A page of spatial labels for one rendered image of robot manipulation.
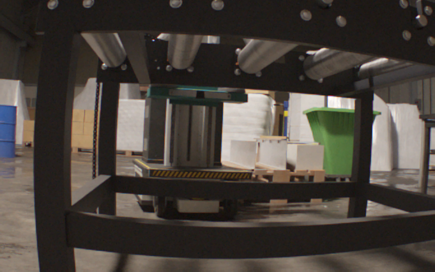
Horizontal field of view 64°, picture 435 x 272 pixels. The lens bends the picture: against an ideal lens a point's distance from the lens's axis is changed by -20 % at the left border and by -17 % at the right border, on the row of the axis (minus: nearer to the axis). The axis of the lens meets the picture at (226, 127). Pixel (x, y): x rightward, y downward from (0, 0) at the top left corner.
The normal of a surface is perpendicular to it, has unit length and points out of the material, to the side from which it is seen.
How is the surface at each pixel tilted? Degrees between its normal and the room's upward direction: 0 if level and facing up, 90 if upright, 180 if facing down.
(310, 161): 90
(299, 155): 90
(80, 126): 90
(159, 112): 90
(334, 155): 100
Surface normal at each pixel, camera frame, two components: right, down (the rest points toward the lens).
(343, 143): -0.01, 0.15
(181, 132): 0.32, -0.01
